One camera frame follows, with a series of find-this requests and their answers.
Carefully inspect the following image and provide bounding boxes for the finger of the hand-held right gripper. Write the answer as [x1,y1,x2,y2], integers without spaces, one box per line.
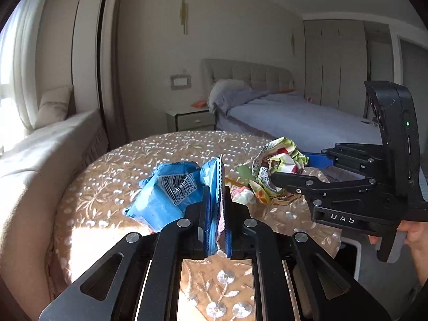
[270,172,380,205]
[303,143,386,175]

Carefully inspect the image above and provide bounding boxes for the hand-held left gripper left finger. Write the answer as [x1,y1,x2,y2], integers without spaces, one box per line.
[38,186,215,321]

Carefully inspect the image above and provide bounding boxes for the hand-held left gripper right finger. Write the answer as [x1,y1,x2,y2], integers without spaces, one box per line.
[224,185,392,321]

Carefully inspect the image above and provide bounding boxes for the green snack wrapper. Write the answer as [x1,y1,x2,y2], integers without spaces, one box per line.
[236,136,310,205]

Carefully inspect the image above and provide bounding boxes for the blue snack wrapper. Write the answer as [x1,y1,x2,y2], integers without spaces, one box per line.
[123,155,232,258]

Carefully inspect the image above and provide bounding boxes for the person's right forearm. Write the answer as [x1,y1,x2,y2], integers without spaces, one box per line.
[412,250,428,291]

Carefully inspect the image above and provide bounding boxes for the person's right hand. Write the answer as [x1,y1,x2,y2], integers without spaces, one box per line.
[368,220,428,252]

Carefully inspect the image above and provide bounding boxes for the yellow white snack wrapper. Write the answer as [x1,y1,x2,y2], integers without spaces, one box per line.
[225,177,257,207]

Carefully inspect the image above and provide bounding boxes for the bed with grey bedding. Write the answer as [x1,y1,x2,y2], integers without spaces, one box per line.
[201,58,385,156]

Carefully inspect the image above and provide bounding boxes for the white bin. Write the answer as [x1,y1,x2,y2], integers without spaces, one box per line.
[338,237,362,281]

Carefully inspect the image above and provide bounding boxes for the beige wardrobe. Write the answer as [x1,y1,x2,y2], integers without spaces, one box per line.
[303,19,369,118]

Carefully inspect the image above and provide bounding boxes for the round table with floral cloth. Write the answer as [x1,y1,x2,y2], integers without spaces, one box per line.
[47,130,346,321]

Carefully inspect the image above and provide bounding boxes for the white nightstand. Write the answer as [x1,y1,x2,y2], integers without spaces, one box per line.
[166,105,216,133]

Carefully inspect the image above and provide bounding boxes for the grey pillow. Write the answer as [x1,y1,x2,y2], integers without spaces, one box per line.
[208,79,252,114]

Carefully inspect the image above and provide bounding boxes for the beige window bench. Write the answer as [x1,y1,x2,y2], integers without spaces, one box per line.
[0,108,110,276]

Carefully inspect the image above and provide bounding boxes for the beige cushion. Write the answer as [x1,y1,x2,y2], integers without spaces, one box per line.
[35,85,75,129]

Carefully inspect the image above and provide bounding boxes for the white curtain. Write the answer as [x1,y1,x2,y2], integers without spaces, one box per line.
[0,0,56,148]

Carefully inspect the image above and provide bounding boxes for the wall switch panel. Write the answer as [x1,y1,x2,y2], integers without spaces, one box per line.
[169,73,192,90]

